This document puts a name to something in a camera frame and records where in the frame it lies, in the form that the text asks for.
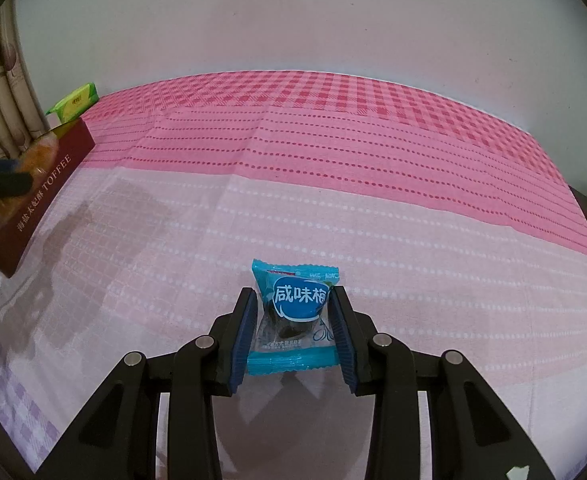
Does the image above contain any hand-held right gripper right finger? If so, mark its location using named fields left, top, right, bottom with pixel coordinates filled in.
left=329, top=285, right=557, bottom=480

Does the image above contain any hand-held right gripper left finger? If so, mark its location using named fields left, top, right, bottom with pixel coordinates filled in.
left=36, top=287, right=259, bottom=480

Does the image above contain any maroon tin box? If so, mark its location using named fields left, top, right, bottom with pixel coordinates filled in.
left=0, top=117, right=96, bottom=278

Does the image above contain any teal candy packet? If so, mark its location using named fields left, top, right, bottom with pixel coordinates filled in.
left=247, top=258, right=341, bottom=376

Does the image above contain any patterned curtain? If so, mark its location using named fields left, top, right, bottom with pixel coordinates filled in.
left=0, top=0, right=49, bottom=161

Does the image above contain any green tissue box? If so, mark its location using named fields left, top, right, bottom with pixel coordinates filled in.
left=46, top=82, right=99, bottom=126

